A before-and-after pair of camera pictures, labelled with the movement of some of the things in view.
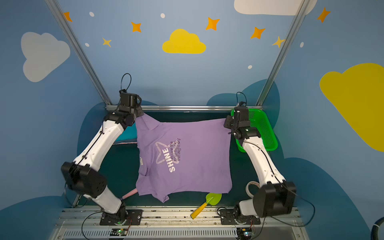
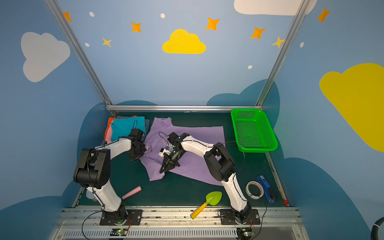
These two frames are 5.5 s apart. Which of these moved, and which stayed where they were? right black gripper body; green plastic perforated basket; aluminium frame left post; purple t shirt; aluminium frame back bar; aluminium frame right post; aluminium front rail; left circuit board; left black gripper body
Moved: left black gripper body; right black gripper body; purple t shirt
Stayed: aluminium frame back bar; left circuit board; aluminium frame left post; aluminium frame right post; aluminium front rail; green plastic perforated basket
